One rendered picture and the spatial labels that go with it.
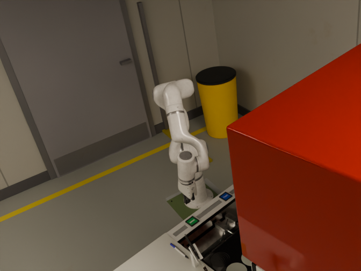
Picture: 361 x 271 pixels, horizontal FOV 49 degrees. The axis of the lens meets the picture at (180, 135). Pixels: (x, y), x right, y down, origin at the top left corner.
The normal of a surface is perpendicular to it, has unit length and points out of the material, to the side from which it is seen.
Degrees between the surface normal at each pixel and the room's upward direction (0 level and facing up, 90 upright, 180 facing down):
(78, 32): 90
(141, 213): 0
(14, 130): 90
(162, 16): 90
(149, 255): 0
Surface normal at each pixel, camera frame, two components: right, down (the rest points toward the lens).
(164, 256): -0.17, -0.85
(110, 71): 0.48, 0.38
